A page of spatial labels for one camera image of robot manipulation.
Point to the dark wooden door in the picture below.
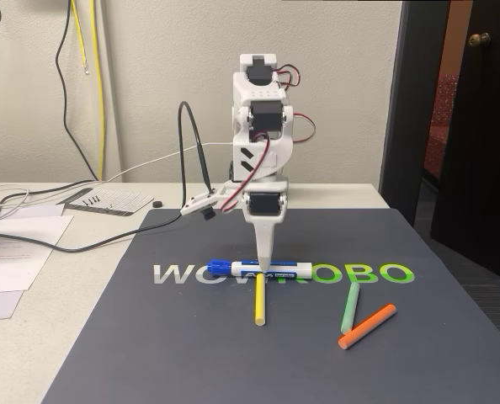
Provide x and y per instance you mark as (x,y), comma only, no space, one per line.
(481,147)

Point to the yellow chalk stick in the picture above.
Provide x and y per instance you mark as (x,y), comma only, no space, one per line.
(259,303)

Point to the red upholstered chair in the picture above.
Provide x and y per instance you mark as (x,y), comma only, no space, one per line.
(441,122)

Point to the dark grey door frame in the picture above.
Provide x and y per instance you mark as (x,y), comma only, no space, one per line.
(410,105)

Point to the orange chalk stick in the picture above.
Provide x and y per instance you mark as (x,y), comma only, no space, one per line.
(368,326)

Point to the grey WOWROBO mat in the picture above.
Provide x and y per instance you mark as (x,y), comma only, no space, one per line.
(233,357)

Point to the blue whiteboard marker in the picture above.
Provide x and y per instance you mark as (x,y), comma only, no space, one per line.
(288,269)

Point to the brass door knob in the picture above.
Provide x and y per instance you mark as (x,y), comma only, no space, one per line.
(479,39)

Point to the large white paper sheet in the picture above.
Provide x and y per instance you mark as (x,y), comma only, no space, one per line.
(14,261)

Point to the black round cap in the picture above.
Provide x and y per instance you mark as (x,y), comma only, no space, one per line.
(157,204)

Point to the white gripper camera box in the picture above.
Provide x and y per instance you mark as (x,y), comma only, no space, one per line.
(197,205)

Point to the green chalk stick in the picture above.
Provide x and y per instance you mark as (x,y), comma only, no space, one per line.
(350,309)

